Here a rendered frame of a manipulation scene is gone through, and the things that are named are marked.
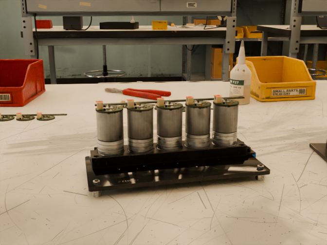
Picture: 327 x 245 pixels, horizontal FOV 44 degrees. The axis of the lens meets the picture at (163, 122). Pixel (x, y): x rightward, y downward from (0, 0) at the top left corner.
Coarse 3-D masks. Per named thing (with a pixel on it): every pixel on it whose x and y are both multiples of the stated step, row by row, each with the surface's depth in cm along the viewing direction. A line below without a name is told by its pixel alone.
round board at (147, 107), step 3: (135, 105) 37; (144, 105) 37; (147, 105) 37; (150, 105) 37; (129, 108) 36; (132, 108) 36; (135, 108) 36; (138, 108) 36; (144, 108) 36; (147, 108) 36; (150, 108) 36
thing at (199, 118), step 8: (192, 112) 37; (200, 112) 37; (208, 112) 37; (192, 120) 37; (200, 120) 37; (208, 120) 38; (192, 128) 38; (200, 128) 38; (208, 128) 38; (192, 136) 38; (200, 136) 38; (208, 136) 38; (184, 144) 39; (192, 144) 38; (200, 144) 38; (208, 144) 38
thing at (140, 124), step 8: (128, 112) 36; (136, 112) 36; (144, 112) 36; (152, 112) 37; (128, 120) 37; (136, 120) 36; (144, 120) 36; (152, 120) 37; (128, 128) 37; (136, 128) 36; (144, 128) 36; (152, 128) 37; (128, 136) 37; (136, 136) 36; (144, 136) 36; (152, 136) 37; (128, 144) 37; (136, 144) 37; (144, 144) 37; (152, 144) 37; (136, 152) 37; (144, 152) 37
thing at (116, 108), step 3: (105, 105) 37; (111, 105) 37; (114, 105) 37; (117, 105) 37; (96, 108) 36; (105, 108) 35; (114, 108) 36; (117, 108) 36; (120, 108) 36; (99, 111) 35; (102, 111) 35; (105, 111) 35; (108, 111) 35; (111, 111) 35; (114, 111) 35; (117, 111) 35
